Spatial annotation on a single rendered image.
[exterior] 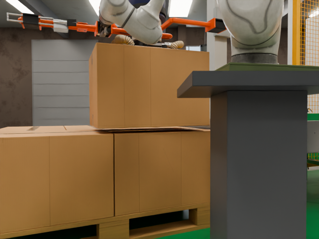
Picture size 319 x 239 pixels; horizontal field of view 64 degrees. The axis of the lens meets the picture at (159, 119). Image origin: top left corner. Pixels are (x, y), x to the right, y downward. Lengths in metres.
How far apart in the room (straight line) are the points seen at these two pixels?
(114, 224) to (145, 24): 0.93
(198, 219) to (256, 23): 1.09
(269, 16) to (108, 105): 0.79
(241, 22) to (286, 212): 0.59
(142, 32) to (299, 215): 0.89
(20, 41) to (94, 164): 10.49
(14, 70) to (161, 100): 10.38
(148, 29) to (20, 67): 10.36
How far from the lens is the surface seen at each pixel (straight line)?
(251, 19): 0.72
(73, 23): 1.43
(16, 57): 11.53
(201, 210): 1.51
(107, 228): 1.35
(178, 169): 1.38
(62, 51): 10.80
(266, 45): 0.92
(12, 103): 11.40
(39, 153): 1.23
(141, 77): 1.28
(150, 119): 1.28
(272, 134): 0.87
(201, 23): 1.41
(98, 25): 1.47
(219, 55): 2.94
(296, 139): 0.90
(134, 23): 1.15
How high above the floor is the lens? 0.64
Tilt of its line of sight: 1 degrees down
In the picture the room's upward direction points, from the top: straight up
